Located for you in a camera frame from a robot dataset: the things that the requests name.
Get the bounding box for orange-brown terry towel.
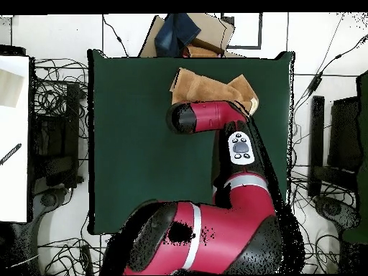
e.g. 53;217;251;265
169;67;259;116

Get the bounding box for beige box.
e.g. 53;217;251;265
0;68;24;109

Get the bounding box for black striped strip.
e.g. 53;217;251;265
0;142;23;166

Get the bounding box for black equipment rack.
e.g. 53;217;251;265
29;83;83;189

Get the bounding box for black upright bar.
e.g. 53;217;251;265
308;96;326;198

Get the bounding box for black mesh panel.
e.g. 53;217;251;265
327;96;362;173

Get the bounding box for dark green table cloth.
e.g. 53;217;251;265
87;49;295;235

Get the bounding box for black power strip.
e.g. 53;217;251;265
81;244;94;275

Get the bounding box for blue jeans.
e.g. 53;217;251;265
154;12;201;58

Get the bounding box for dark green fabric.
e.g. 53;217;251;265
341;70;368;244

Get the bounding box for black floor cable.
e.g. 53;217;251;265
101;14;129;58

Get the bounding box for cardboard box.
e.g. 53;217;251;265
138;12;245;58

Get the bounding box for grey chair base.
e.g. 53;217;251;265
32;188;70;225

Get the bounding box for white table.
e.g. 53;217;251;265
0;55;30;223

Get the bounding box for black cable adapter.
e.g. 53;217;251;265
307;73;323;93

